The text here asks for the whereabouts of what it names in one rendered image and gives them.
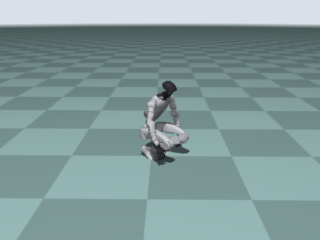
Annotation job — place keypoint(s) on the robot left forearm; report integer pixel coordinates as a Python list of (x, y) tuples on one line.
[(177, 119)]

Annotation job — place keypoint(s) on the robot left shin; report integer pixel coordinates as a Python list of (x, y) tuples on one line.
[(176, 140)]

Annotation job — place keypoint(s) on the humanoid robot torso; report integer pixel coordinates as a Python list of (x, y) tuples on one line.
[(161, 106)]

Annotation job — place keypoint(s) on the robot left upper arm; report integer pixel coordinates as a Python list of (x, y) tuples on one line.
[(172, 105)]

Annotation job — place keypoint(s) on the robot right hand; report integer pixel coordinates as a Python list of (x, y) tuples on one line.
[(160, 152)]

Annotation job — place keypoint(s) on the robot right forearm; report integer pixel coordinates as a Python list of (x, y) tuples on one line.
[(152, 132)]

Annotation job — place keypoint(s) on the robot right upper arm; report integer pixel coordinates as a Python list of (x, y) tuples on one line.
[(151, 106)]

